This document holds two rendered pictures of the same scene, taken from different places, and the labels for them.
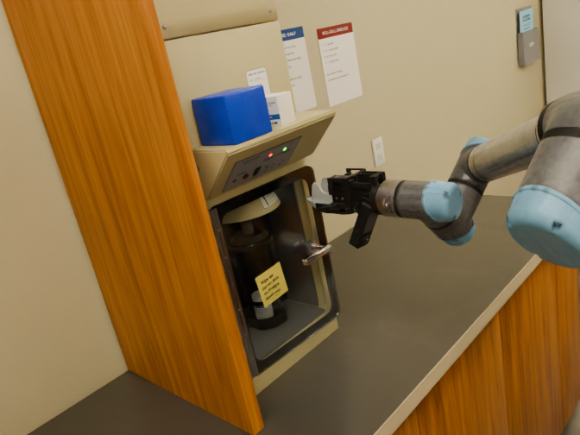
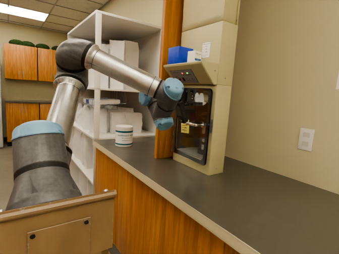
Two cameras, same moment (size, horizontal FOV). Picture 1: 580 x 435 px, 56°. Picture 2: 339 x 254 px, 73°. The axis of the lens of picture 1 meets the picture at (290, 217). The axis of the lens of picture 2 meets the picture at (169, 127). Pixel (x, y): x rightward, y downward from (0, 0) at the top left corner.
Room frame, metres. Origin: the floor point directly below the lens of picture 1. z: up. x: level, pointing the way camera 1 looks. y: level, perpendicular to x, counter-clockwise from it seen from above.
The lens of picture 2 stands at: (1.19, -1.23, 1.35)
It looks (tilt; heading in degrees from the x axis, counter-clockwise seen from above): 8 degrees down; 98
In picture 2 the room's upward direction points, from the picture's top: 4 degrees clockwise
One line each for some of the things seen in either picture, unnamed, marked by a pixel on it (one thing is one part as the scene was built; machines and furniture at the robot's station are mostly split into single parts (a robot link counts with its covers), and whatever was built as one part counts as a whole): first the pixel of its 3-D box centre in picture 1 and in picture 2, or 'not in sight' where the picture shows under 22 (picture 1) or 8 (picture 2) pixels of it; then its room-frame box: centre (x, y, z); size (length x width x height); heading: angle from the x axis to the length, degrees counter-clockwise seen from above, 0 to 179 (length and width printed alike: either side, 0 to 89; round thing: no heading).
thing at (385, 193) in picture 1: (392, 198); not in sight; (1.03, -0.21, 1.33); 0.08 x 0.05 x 0.08; 134
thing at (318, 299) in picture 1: (282, 268); (190, 124); (1.12, 0.04, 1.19); 0.30 x 0.01 x 0.40; 131
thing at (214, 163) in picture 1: (271, 152); (187, 73); (1.09, 0.01, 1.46); 0.32 x 0.12 x 0.10; 134
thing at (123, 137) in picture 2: not in sight; (124, 135); (0.62, 0.39, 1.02); 0.13 x 0.13 x 0.15
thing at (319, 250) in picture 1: (312, 253); (194, 124); (1.15, -0.03, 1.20); 0.10 x 0.05 x 0.03; 131
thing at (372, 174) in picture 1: (360, 192); (182, 97); (1.09, -0.16, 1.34); 0.12 x 0.08 x 0.09; 44
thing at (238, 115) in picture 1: (232, 116); (180, 56); (1.04, 0.07, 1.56); 0.10 x 0.10 x 0.09; 44
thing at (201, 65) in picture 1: (228, 208); (210, 100); (1.23, 0.14, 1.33); 0.32 x 0.25 x 0.77; 134
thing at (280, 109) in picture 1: (276, 109); (194, 57); (1.12, -0.02, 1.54); 0.05 x 0.05 x 0.06; 52
